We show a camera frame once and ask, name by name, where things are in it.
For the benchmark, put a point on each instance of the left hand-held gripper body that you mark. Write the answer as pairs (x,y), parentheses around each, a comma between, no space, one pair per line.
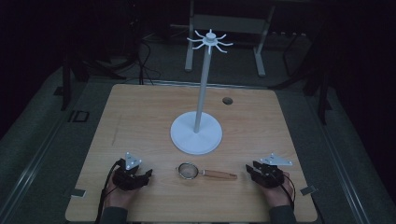
(127,179)

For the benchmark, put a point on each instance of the black metal stand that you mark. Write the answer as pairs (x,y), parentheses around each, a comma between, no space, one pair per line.
(322,93)
(66,84)

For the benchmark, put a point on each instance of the grey tape strip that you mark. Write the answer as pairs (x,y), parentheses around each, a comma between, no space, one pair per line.
(308,190)
(78,193)

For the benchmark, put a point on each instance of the person's left hand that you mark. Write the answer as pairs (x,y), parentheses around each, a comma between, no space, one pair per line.
(120,196)

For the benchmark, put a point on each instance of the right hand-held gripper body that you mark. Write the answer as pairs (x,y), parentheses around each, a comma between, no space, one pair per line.
(271,174)

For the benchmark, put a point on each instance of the person's right hand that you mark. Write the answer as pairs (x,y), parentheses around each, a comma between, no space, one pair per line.
(278,194)

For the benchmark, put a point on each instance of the grey metal table frame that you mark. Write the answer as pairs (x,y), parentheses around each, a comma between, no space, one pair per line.
(230,24)

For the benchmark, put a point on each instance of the white hook stand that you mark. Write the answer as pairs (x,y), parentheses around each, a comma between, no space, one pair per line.
(196,137)

